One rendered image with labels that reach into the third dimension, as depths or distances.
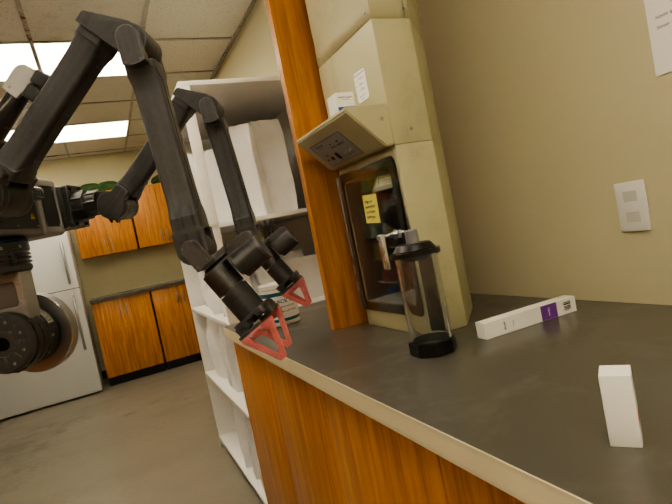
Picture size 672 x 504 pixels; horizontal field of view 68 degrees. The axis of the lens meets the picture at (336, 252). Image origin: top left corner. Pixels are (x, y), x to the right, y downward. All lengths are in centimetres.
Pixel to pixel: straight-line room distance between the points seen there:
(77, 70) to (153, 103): 15
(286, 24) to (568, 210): 96
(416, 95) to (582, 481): 93
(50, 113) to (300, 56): 80
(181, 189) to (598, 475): 75
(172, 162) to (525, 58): 97
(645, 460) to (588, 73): 94
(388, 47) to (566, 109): 47
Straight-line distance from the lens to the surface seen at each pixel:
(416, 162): 124
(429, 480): 90
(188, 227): 93
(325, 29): 150
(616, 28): 134
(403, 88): 127
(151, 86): 99
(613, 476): 63
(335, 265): 151
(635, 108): 131
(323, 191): 151
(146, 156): 151
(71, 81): 105
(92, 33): 104
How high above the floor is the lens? 125
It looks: 3 degrees down
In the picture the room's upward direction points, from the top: 11 degrees counter-clockwise
